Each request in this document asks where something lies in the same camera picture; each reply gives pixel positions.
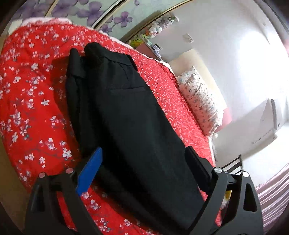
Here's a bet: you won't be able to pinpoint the floral white pillow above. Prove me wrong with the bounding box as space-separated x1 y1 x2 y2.
176 66 224 137

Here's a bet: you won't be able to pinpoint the pink bedside table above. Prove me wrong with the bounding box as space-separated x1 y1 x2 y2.
136 40 163 61

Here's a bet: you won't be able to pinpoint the black pants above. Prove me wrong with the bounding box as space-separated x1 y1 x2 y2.
66 43 204 234

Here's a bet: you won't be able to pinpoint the black wooden chair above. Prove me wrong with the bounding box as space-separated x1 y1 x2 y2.
222 154 243 175

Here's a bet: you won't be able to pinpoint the red floral bedspread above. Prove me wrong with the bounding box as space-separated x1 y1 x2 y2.
0 18 223 235

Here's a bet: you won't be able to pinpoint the beige headboard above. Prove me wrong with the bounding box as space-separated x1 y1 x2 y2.
169 49 227 110

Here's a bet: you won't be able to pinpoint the stuffed toy stack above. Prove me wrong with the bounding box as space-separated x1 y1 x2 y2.
128 13 179 48

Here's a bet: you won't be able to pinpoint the purple flower wardrobe door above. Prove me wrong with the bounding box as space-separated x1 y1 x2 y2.
9 0 186 41

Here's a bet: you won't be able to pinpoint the white air conditioner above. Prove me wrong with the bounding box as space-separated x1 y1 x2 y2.
251 99 282 146

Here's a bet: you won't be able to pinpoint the white wall switch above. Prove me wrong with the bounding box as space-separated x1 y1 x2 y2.
183 33 194 43

